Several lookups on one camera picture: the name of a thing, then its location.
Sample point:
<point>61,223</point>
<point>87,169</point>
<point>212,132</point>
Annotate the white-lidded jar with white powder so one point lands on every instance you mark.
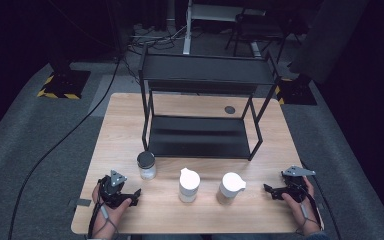
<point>189,183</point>

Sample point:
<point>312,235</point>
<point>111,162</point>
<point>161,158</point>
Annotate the black metal two-tier rack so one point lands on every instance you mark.
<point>206,68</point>

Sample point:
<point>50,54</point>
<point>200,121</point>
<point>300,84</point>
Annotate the black chair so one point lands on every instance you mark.
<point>263,30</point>

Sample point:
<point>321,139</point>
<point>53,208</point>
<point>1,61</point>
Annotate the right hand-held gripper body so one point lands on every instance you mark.
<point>295,190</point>

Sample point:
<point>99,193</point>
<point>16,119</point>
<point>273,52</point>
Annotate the round grey table grommet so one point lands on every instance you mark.
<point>229,109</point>

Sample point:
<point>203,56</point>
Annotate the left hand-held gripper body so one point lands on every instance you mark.
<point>113,195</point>

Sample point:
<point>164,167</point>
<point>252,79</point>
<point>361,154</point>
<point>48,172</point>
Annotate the grey table edge tab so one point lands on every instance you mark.
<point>84,202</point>

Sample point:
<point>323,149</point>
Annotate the person's left hand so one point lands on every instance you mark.
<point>105,223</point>

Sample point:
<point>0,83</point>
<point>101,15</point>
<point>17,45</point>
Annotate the black-lidded glass jar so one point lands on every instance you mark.
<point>146,165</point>

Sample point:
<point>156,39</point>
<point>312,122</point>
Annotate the person's right hand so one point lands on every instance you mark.
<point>305,220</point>

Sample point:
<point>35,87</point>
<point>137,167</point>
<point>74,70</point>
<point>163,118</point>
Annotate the dark grey draped cloth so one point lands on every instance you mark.
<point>326,36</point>

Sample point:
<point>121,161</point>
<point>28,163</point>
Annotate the black yellow-striped stand base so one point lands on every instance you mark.
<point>65,83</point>
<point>296,93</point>

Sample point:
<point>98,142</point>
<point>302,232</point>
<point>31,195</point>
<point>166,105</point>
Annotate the white desk frame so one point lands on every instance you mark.
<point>187,33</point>

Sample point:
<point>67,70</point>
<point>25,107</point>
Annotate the white-lidded jar with brown powder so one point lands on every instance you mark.
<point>231,185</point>

